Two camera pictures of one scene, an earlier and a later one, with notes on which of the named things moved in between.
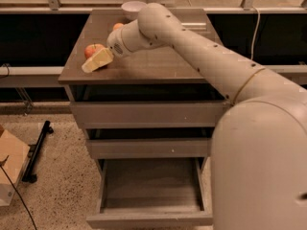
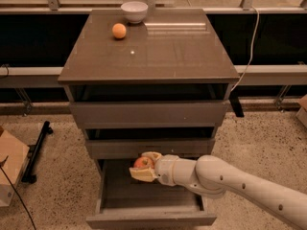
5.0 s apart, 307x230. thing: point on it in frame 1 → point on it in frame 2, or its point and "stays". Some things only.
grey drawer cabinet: [152, 110] stays
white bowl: [130, 9] stays
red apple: [91, 49] → [142, 162]
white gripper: [115, 44] → [164, 169]
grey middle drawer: [149, 149] stays
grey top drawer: [149, 114] stays
